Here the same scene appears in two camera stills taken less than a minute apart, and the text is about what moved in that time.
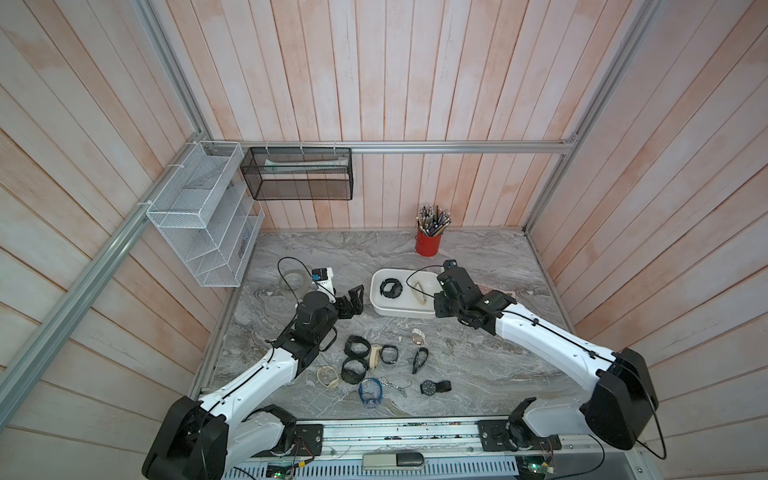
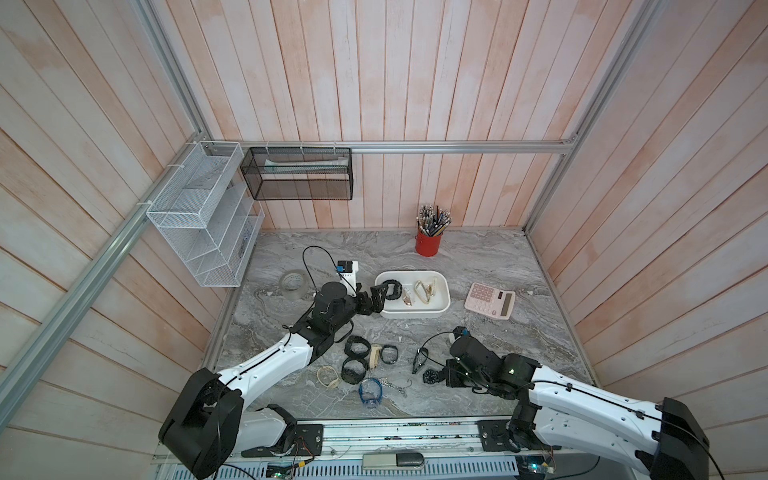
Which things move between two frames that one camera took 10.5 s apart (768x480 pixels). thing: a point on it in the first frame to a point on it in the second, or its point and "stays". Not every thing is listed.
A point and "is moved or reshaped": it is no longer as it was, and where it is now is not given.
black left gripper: [357, 303] to [377, 302]
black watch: [396, 291] stays
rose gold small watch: [418, 337] to [406, 297]
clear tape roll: [295, 283] stays
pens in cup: [432, 220] stays
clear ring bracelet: [328, 376] stays
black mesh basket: [299, 173] stays
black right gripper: [439, 310] to [449, 372]
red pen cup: [427, 246] stays
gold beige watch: [425, 298] stays
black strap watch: [415, 369] stays
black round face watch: [429, 387] is moved or reshaped
